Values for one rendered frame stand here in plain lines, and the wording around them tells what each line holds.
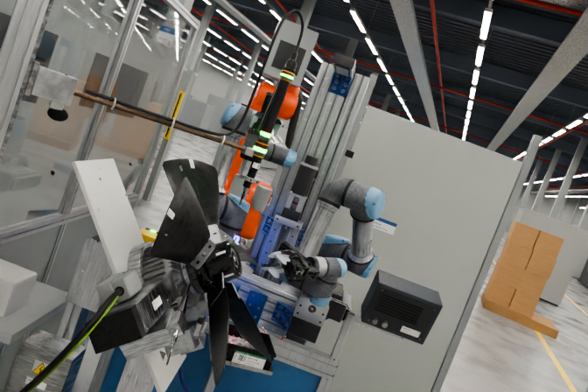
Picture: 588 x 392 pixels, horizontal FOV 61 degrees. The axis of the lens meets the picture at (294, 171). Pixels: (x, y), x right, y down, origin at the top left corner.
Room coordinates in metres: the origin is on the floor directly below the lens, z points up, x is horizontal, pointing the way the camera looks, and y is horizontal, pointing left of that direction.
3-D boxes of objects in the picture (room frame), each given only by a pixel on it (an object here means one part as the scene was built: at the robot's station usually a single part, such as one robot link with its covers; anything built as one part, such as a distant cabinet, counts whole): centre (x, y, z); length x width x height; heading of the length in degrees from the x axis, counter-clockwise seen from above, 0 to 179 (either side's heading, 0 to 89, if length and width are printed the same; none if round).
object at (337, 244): (2.31, -0.31, 1.20); 0.13 x 0.12 x 0.14; 66
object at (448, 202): (3.39, -0.86, 1.10); 1.21 x 0.05 x 2.20; 89
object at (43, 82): (1.25, 0.65, 1.54); 0.10 x 0.07 x 0.08; 124
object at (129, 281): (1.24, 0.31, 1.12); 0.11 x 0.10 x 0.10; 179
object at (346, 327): (1.95, -0.41, 0.96); 0.03 x 0.03 x 0.20; 89
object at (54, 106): (1.27, 0.62, 1.48); 0.05 x 0.04 x 0.05; 124
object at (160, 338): (1.26, 0.20, 1.03); 0.15 x 0.10 x 0.14; 89
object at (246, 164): (1.60, 0.13, 1.50); 0.09 x 0.07 x 0.10; 124
